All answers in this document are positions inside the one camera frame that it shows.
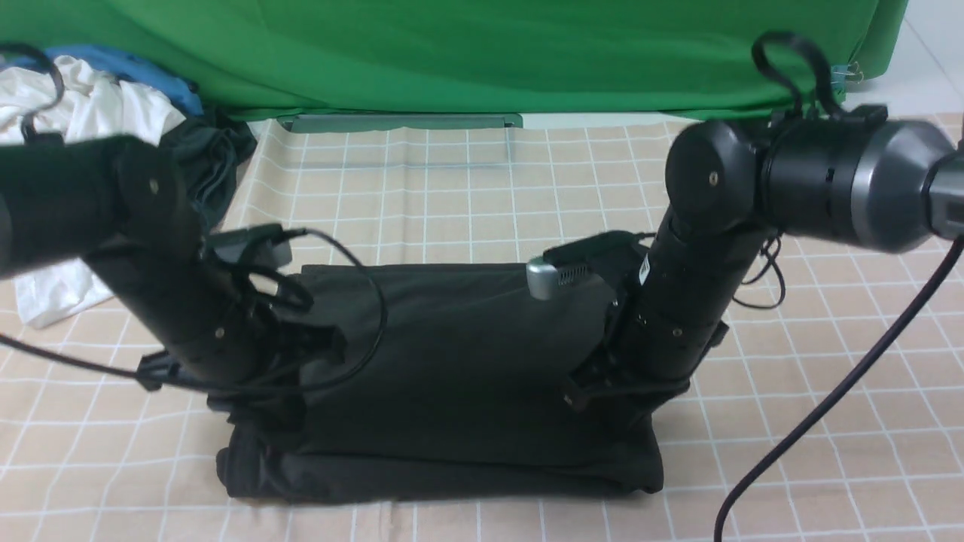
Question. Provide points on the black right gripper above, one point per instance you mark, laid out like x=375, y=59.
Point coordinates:
x=636, y=368

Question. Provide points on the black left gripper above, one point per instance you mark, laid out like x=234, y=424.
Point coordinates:
x=253, y=376

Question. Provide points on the dark gray long-sleeve shirt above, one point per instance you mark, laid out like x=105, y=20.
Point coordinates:
x=462, y=400

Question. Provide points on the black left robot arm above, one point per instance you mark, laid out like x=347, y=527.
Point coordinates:
x=217, y=304

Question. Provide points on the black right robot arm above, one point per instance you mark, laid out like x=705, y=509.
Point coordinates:
x=733, y=186

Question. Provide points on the white crumpled shirt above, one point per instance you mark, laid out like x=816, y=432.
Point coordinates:
x=48, y=295

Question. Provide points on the beige checkered tablecloth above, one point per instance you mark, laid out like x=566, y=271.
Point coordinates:
x=90, y=458

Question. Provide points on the dark teal crumpled garment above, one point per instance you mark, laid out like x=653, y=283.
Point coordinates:
x=209, y=149

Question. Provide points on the gray-green metal base bar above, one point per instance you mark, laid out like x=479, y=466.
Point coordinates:
x=364, y=122

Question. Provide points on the green backdrop cloth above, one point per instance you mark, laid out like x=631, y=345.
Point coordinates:
x=262, y=59

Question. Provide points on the blue crumpled garment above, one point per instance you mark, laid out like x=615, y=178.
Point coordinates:
x=89, y=90

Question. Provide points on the metal binder clip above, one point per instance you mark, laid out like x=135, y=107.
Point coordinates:
x=846, y=76

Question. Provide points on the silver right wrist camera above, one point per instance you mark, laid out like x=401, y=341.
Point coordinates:
x=616, y=257

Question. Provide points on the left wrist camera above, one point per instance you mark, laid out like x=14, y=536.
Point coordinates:
x=267, y=246

